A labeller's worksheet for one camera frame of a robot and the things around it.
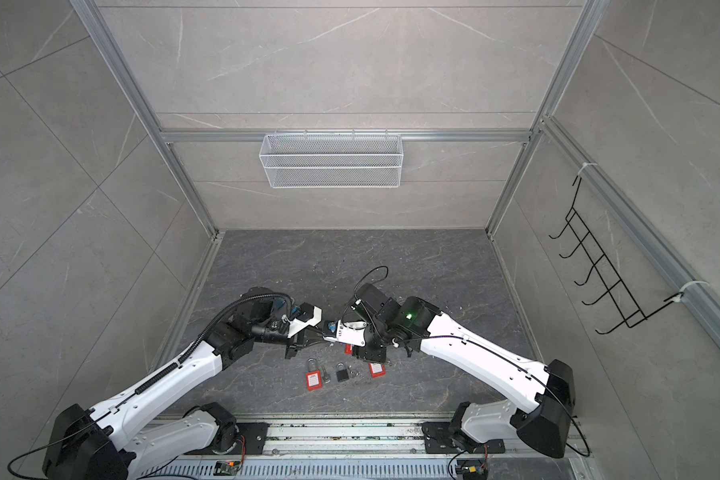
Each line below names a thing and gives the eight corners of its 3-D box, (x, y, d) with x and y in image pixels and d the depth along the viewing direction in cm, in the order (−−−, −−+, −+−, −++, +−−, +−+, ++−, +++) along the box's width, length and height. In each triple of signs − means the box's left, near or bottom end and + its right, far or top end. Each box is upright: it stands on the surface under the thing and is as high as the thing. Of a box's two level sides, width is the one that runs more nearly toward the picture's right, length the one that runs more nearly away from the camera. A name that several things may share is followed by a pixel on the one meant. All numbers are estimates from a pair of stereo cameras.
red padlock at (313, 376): (304, 390, 83) (303, 388, 81) (308, 360, 88) (307, 357, 87) (322, 390, 83) (321, 388, 81) (324, 360, 88) (324, 357, 87)
